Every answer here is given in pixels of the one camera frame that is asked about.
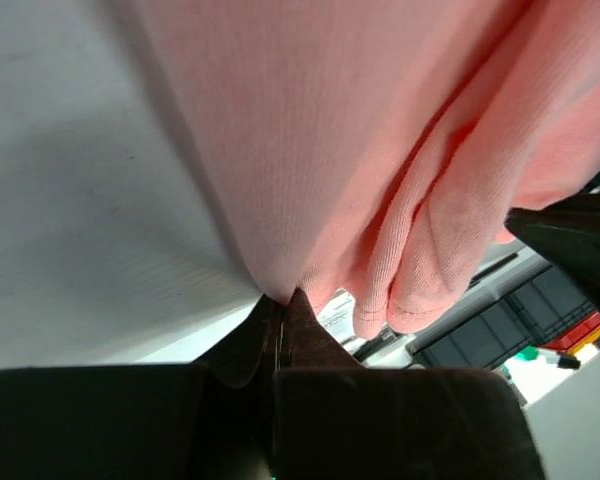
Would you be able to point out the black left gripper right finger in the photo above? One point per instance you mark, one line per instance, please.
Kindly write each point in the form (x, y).
(334, 419)

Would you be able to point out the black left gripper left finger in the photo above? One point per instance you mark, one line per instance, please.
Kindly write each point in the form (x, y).
(194, 420)

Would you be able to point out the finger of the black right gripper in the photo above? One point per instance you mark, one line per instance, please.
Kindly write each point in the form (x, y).
(567, 234)

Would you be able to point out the pink t-shirt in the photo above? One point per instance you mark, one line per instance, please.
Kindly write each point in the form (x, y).
(377, 146)

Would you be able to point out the black storage crate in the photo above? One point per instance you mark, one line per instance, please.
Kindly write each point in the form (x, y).
(531, 314)

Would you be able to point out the red storage bin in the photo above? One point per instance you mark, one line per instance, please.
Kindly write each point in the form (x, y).
(573, 340)

